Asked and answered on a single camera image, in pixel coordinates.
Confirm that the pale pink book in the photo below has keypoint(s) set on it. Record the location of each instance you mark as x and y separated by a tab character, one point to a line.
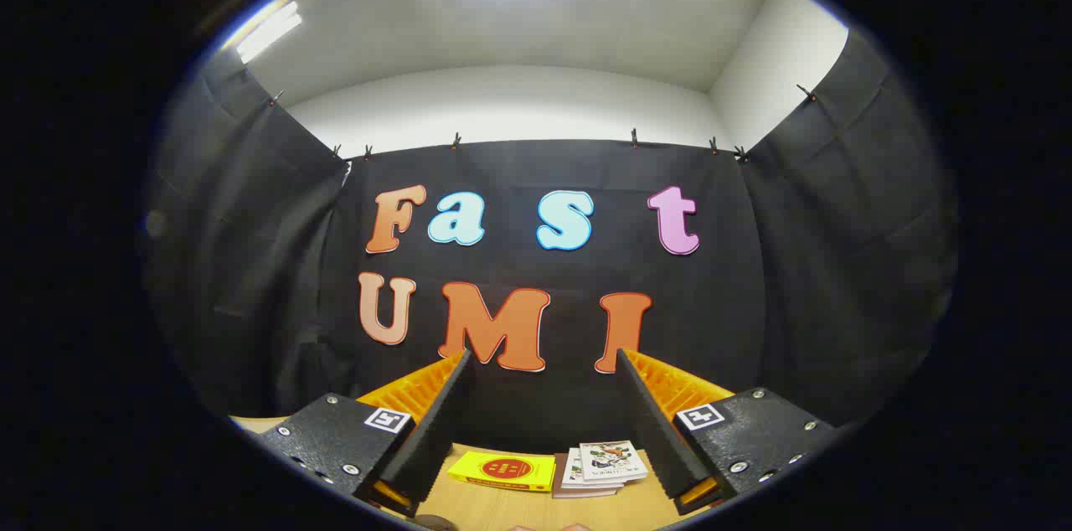
578	493

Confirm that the ceiling light panel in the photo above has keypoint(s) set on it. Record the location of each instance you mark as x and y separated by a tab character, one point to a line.
268	33

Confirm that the white book illustrated cover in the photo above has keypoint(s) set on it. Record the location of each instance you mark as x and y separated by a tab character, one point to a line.
613	461

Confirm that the row of black cloth clips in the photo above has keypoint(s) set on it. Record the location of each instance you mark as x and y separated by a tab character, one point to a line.
634	137

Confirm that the yellow book red circle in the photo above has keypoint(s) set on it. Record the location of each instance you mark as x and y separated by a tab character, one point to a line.
502	470

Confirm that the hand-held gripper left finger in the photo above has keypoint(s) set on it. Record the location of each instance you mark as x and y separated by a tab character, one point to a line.
431	430

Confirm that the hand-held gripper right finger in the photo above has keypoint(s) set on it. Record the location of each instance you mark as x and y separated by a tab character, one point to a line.
657	430

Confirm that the black backdrop cloth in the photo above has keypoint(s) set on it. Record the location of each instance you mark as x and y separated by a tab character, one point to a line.
544	409

